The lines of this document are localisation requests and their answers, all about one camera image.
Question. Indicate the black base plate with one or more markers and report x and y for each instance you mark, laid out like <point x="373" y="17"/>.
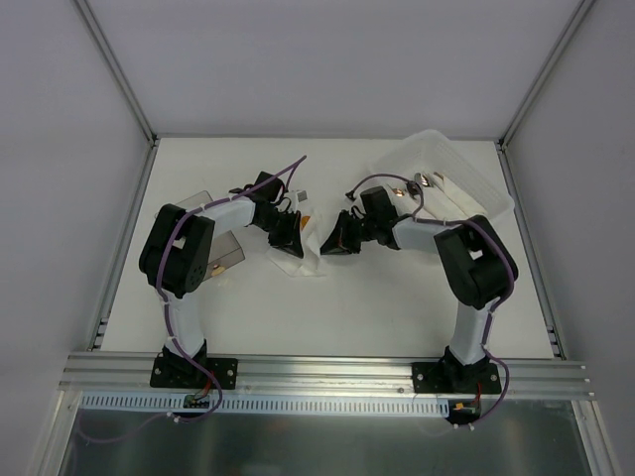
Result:
<point x="431" y="378"/>
<point x="223" y="372"/>

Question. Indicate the white paper napkin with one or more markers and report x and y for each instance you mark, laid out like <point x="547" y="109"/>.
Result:
<point x="310" y="265"/>

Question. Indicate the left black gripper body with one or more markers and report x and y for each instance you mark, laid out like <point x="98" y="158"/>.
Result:
<point x="284" y="229"/>

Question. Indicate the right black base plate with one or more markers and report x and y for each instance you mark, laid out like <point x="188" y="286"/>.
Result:
<point x="431" y="378"/>

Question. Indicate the white slotted cable duct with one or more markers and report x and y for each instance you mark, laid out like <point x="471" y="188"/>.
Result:
<point x="266" y="405"/>

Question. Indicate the aluminium mounting rail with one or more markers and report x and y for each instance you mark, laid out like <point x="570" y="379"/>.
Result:
<point x="542" y="379"/>

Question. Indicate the right aluminium frame post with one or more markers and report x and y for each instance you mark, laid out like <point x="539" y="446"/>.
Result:
<point x="557" y="51"/>

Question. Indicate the smoky transparent plastic box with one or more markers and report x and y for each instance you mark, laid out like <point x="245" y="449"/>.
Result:
<point x="225" y="249"/>

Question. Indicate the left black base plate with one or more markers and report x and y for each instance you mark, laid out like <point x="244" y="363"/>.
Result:
<point x="223" y="372"/>

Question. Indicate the left aluminium frame post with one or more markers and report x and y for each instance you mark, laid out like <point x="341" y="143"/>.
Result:
<point x="87" y="16"/>

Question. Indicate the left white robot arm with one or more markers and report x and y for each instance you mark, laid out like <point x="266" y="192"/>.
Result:
<point x="174" y="261"/>

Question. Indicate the rolled napkin bundle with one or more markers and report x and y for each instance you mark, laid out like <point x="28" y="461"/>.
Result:
<point x="426" y="200"/>

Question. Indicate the white plastic basket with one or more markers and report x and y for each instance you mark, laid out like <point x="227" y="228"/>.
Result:
<point x="458" y="176"/>

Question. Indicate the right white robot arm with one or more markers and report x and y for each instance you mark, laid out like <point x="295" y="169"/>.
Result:
<point x="478" y="269"/>

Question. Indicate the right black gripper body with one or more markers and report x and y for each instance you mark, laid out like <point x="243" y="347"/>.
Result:
<point x="350" y="231"/>

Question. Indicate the aluminium frame post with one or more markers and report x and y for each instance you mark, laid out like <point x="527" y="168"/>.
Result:
<point x="557" y="51"/>
<point x="87" y="16"/>

